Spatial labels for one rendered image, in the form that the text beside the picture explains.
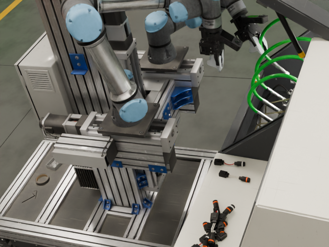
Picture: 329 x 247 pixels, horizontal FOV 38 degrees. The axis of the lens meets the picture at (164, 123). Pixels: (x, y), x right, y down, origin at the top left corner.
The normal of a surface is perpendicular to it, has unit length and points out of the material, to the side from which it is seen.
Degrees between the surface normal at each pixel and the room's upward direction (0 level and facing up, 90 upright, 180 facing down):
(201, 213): 0
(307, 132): 0
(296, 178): 0
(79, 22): 83
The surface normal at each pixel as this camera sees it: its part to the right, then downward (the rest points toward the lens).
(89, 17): 0.29, 0.47
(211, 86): -0.14, -0.76
